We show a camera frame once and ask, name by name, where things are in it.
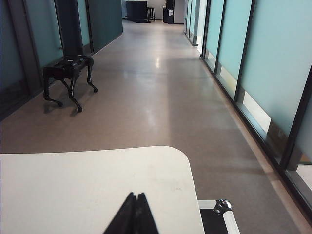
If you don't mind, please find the dark wooden bar stool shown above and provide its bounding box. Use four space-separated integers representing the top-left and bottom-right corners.
146 7 156 23

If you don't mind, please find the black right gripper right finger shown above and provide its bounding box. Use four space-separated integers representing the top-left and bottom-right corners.
133 192 162 234

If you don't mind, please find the dark blue counter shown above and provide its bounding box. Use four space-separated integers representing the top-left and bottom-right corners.
125 0 148 23

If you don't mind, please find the black aluminium-edged flight case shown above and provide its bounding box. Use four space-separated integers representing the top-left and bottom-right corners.
197 198 241 234

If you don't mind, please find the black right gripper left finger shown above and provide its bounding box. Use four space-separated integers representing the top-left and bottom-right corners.
104 192 137 234

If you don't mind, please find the tall black machine cabinet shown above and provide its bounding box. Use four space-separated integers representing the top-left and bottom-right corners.
162 0 175 24

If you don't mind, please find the black quadruped robot dog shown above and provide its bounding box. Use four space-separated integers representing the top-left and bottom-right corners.
42 55 98 114

